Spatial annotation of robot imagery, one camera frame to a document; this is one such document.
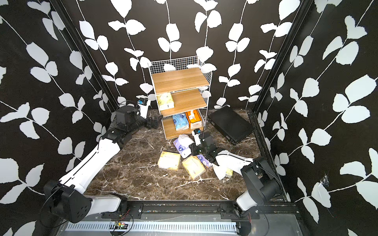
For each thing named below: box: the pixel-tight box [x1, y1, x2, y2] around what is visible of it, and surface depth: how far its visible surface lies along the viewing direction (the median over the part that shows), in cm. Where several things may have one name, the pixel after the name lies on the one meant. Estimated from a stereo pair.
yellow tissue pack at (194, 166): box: [182, 155, 207, 180], surface depth 88 cm
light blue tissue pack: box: [172, 112, 189, 132], surface depth 108 cm
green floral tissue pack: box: [156, 92, 175, 111], surface depth 87 cm
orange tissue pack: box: [185, 109, 204, 130], surface depth 106 cm
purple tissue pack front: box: [173, 134, 195, 159], surface depth 91 cm
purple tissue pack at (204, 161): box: [196, 154, 214, 168], surface depth 90 cm
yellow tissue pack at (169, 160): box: [157, 151, 182, 171], surface depth 90 cm
